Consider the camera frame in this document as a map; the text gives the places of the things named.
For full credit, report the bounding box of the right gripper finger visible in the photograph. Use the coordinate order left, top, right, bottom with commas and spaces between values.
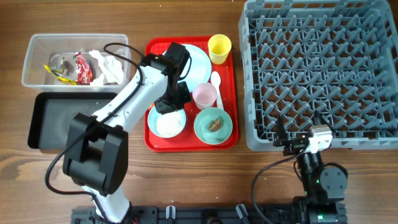
313, 110, 336, 134
273, 116, 288, 146

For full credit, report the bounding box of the light blue rice bowl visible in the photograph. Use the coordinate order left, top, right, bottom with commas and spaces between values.
147, 107, 187, 138

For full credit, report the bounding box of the white tissue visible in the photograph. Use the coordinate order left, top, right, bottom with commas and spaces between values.
89, 50, 124, 86

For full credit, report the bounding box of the red snack wrapper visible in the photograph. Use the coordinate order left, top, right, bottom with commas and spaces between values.
73, 52, 93, 85

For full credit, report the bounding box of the yellow snack wrapper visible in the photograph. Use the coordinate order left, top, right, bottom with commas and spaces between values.
44, 57, 77, 85

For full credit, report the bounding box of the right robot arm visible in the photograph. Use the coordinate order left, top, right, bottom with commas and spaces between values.
273, 111, 348, 224

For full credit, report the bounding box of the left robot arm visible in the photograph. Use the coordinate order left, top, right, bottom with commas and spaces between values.
62, 50, 192, 223

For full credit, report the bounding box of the grey dishwasher rack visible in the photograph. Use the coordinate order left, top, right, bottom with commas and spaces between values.
238, 1, 397, 151

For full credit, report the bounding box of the pink plastic cup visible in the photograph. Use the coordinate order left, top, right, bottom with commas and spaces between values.
192, 83, 217, 110

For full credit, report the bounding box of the orange carrot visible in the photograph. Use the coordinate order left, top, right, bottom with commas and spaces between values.
148, 103, 155, 110

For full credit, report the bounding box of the light blue plate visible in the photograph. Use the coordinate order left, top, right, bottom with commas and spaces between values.
178, 44, 212, 92

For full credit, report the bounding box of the teal bowl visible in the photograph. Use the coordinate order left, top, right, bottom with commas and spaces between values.
193, 107, 233, 145

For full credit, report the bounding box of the white plastic spoon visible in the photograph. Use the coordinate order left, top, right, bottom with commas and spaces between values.
210, 71, 224, 110

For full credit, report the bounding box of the red plastic tray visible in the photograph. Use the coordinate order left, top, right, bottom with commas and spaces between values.
144, 35, 239, 152

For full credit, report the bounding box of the brown food scrap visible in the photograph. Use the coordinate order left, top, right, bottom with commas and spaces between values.
208, 118, 223, 132

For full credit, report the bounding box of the yellow plastic cup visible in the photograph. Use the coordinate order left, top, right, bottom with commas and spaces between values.
208, 34, 232, 65

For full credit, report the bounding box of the clear plastic bin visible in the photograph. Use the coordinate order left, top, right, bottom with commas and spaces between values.
21, 34, 131, 93

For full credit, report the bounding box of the black plastic bin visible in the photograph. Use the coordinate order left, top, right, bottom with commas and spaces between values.
27, 92, 117, 150

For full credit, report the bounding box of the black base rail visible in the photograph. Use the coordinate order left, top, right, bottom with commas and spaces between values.
70, 203, 348, 224

